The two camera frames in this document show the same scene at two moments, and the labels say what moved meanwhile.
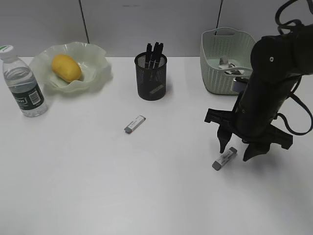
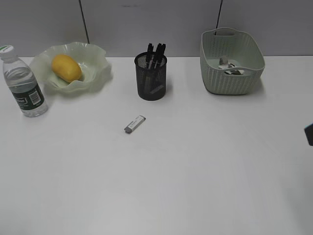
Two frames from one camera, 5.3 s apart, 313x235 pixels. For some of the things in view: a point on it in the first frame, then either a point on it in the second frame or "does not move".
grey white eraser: (217, 164) → (147, 84)
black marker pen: (148, 56) does not move
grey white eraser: (135, 124) does not move
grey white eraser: (156, 88) does not move
